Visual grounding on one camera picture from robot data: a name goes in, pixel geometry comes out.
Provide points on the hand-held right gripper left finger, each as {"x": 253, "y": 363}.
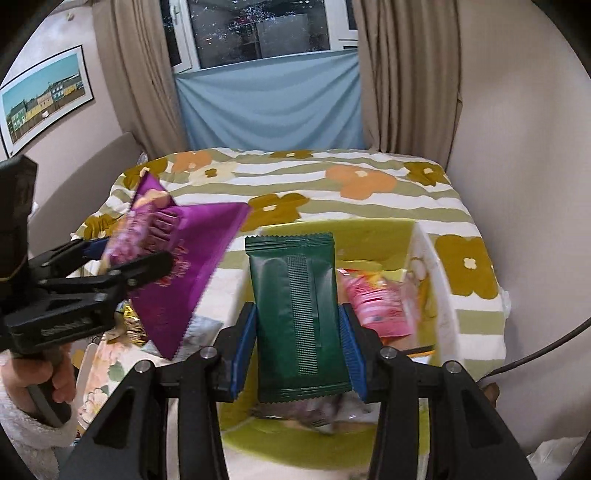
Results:
{"x": 244, "y": 353}

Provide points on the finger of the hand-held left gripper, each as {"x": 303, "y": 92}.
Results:
{"x": 78, "y": 254}
{"x": 145, "y": 270}

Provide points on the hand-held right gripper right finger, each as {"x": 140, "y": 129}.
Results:
{"x": 352, "y": 355}

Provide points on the purple snack packet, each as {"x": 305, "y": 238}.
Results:
{"x": 184, "y": 258}

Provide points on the silver-white snack packet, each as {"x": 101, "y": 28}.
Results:
{"x": 203, "y": 334}

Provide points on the pink snack packet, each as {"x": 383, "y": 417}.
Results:
{"x": 378, "y": 304}

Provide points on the dark green snack packet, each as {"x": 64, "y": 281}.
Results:
{"x": 295, "y": 318}

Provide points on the green cardboard box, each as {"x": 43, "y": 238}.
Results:
{"x": 415, "y": 415}

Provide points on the person's left hand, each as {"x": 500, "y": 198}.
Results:
{"x": 32, "y": 381}

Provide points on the grey bed headboard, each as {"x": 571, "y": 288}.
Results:
{"x": 78, "y": 184}

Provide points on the striped floral blanket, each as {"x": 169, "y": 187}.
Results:
{"x": 369, "y": 203}

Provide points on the framed houses picture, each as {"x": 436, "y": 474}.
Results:
{"x": 41, "y": 101}

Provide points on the beige curtain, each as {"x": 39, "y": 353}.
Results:
{"x": 134, "y": 69}
{"x": 406, "y": 78}

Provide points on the black lamp pole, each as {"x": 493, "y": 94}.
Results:
{"x": 554, "y": 345}

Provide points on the light blue cloth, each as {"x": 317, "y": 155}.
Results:
{"x": 272, "y": 106}

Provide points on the white plastic bag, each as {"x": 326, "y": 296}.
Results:
{"x": 554, "y": 461}

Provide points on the window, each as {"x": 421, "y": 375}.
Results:
{"x": 258, "y": 27}

